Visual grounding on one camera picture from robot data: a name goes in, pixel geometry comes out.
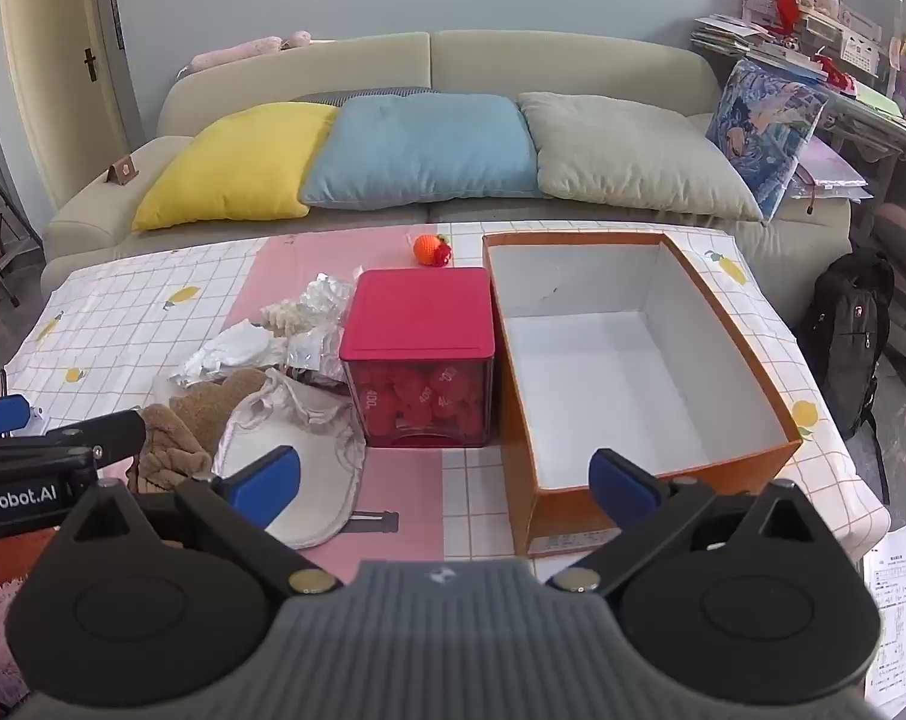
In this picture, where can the beige pillow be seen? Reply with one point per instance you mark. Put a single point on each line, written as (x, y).
(633, 157)

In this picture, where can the pink plush toy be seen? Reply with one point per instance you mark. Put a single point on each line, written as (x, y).
(235, 52)

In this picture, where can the cream door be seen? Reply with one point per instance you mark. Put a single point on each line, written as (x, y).
(55, 52)

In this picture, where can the clear plastic bag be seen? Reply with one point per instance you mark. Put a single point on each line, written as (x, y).
(314, 364)

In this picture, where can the grey striped cloth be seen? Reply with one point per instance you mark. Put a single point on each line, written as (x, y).
(363, 94)

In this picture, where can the orange cardboard box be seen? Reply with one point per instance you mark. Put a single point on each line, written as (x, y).
(610, 360)

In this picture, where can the light blue pillow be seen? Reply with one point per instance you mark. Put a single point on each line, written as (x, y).
(423, 150)

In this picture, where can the yellow pillow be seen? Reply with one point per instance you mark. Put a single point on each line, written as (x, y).
(235, 165)

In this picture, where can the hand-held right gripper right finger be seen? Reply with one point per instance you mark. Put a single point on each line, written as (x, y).
(616, 486)

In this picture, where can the stack of papers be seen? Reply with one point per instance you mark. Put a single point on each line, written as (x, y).
(727, 34)

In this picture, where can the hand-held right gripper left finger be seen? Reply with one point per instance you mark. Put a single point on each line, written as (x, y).
(267, 484)

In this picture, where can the cluttered white desk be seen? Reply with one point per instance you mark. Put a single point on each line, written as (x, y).
(873, 105)

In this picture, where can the blue printed pillow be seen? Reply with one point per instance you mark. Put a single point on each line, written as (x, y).
(760, 127)

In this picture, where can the red lidded clear container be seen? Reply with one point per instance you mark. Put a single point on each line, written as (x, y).
(419, 315)

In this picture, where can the translucent plastic bag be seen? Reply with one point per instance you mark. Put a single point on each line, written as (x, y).
(331, 296)

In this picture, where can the pink paper folders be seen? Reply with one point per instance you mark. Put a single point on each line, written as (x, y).
(832, 172)

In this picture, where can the small brown stand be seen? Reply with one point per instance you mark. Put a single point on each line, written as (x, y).
(123, 171)

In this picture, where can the printed paper sheets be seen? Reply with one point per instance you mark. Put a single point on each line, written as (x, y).
(903, 615)

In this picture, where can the cream knitted cloth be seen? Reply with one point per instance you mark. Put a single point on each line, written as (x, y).
(286, 316)

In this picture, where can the beige sofa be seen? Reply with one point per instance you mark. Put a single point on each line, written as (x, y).
(498, 60)

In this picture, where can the brown plush cloth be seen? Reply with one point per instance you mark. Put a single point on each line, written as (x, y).
(190, 420)

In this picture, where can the orange crocheted ball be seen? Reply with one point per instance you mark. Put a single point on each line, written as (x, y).
(429, 250)

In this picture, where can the black backpack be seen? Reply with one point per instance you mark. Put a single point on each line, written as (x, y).
(847, 330)

